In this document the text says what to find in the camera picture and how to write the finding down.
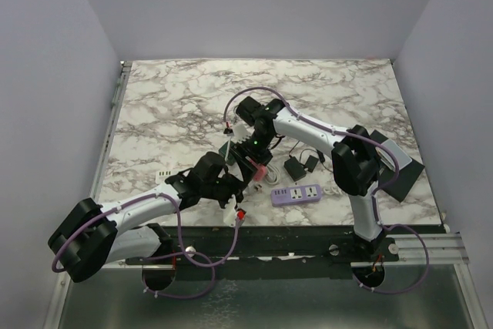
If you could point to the aluminium frame left rail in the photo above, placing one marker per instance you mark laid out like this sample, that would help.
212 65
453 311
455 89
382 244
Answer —
115 109

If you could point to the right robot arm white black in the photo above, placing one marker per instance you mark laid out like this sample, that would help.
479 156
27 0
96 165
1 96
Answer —
355 162

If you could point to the white power strip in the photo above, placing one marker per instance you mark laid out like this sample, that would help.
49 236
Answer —
162 175

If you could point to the small black adapter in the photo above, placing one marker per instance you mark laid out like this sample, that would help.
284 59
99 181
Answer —
311 163

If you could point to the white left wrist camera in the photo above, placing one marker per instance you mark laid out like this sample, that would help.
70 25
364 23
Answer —
233 215

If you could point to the white cube socket adapter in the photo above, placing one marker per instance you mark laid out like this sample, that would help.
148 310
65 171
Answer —
254 188

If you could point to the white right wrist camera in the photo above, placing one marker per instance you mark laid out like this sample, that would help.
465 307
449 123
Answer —
236 134

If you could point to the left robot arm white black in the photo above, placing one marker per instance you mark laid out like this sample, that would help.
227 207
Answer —
86 239

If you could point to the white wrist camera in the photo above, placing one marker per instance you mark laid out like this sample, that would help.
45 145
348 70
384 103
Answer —
236 134
233 215

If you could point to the black mat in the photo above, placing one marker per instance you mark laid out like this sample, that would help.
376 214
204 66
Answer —
408 175

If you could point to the black power adapter brick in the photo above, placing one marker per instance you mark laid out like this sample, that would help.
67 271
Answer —
294 169

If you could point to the dark green charger block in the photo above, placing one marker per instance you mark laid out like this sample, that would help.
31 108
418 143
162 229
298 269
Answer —
228 156

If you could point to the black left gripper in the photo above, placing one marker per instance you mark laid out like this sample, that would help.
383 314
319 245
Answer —
236 188

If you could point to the purple power strip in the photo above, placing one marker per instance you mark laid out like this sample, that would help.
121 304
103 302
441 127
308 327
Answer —
296 195

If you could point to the pink plug adapter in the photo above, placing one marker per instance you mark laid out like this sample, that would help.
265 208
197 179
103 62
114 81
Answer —
260 173

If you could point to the grey rectangular box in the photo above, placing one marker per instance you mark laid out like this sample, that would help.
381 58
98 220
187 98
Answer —
390 146

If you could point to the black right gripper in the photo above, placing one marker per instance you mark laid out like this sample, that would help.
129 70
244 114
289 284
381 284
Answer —
263 159

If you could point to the black mounting base rail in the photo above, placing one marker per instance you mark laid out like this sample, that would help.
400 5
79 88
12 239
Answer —
265 253

